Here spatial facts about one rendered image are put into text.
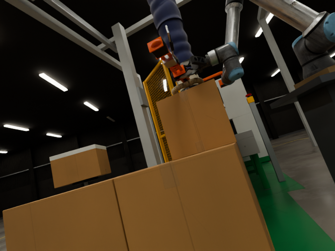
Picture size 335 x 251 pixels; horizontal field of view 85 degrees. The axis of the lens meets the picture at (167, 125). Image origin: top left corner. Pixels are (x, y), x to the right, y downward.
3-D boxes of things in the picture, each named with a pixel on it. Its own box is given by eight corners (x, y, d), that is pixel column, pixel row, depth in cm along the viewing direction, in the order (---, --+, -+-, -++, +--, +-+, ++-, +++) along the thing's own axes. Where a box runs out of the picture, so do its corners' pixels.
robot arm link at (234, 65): (242, 79, 116) (235, 61, 118) (247, 72, 105) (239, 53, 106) (227, 84, 117) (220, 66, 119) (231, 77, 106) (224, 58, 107)
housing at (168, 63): (167, 68, 106) (165, 62, 107) (178, 63, 104) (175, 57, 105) (162, 64, 99) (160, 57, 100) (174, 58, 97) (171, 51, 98)
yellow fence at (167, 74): (171, 194, 313) (140, 83, 352) (176, 192, 318) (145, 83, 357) (204, 194, 241) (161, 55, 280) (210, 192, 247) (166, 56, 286)
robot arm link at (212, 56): (218, 60, 109) (212, 46, 111) (210, 63, 111) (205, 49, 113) (219, 65, 118) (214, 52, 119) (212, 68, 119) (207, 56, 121)
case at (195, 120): (192, 154, 171) (180, 114, 179) (236, 142, 159) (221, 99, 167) (172, 160, 115) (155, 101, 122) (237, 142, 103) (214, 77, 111)
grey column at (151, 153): (159, 201, 284) (115, 35, 339) (177, 197, 274) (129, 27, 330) (151, 207, 256) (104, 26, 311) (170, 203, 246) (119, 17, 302)
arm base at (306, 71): (326, 72, 129) (320, 60, 130) (347, 61, 110) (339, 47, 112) (298, 82, 132) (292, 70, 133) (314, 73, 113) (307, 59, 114)
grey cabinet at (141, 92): (146, 107, 299) (141, 90, 305) (149, 106, 297) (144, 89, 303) (140, 105, 280) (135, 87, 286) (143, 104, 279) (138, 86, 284)
